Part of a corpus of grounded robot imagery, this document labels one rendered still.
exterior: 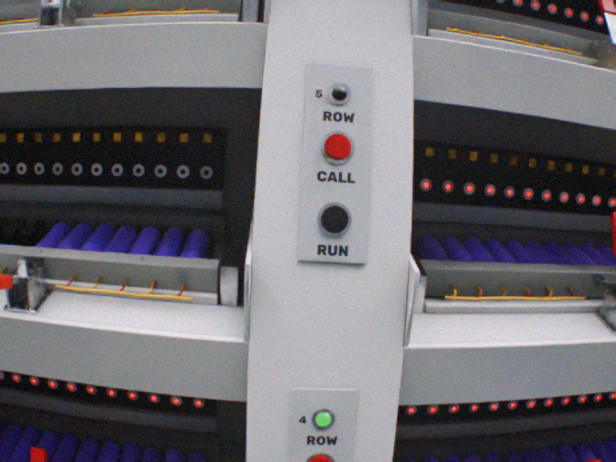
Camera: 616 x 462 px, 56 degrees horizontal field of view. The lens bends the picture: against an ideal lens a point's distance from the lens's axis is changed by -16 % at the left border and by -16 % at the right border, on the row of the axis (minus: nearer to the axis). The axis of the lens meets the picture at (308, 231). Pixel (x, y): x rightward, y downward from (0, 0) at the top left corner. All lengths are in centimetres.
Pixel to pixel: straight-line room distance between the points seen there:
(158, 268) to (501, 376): 24
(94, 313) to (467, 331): 25
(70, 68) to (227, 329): 21
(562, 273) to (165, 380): 30
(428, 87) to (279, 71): 10
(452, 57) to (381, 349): 19
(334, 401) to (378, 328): 5
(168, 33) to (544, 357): 33
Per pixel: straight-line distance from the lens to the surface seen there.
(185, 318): 43
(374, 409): 42
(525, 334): 45
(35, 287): 44
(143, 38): 44
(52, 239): 52
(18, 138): 61
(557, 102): 47
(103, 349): 42
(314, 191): 40
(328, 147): 40
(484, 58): 45
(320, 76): 41
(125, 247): 51
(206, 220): 55
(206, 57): 43
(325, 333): 40
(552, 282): 51
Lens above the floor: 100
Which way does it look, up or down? 2 degrees up
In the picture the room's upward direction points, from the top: 3 degrees clockwise
